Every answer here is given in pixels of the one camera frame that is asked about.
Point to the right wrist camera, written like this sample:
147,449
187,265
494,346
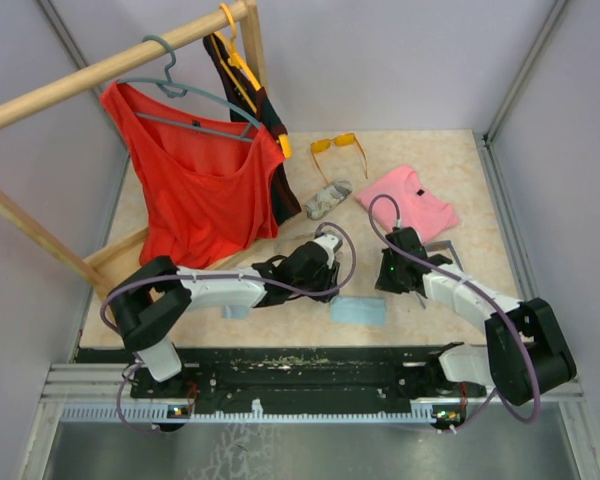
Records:
421,252

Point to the orange sunglasses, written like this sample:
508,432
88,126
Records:
342,140

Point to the dark navy maroon garment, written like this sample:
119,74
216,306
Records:
284,202

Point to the narrow blue cleaning cloth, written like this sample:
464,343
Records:
235,312

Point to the grey-blue clothes hanger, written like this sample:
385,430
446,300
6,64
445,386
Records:
173,90

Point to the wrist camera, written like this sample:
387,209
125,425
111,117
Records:
421,252
329,242

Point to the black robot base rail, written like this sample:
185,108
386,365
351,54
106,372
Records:
375,385

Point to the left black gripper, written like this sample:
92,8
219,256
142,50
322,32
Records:
330,275

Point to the folded pink t-shirt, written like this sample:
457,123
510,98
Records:
419,208

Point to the grey patterned glasses case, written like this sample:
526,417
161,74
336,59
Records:
327,199

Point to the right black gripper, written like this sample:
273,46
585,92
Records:
383,282

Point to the red tank top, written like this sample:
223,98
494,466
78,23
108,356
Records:
206,183

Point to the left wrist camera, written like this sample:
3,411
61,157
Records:
329,242

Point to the square blue cleaning cloth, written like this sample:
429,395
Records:
366,311

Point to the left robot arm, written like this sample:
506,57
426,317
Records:
147,305

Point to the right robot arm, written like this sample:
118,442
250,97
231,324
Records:
526,353

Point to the wooden clothes rack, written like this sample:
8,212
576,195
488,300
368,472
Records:
40,99

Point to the grey-framed sunglasses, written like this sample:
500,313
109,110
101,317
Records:
447,250

